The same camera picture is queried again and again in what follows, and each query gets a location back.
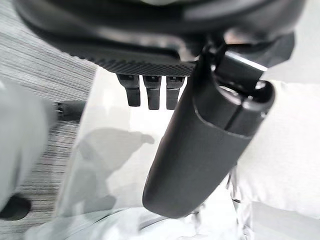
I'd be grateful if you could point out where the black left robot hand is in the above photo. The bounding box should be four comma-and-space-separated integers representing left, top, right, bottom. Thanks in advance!
13, 0, 308, 219

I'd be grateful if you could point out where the light grey garment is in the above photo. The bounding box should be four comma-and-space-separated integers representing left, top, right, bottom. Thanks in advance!
24, 172, 254, 240

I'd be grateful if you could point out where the dark robot foot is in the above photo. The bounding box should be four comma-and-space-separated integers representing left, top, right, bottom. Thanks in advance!
0, 194, 32, 222

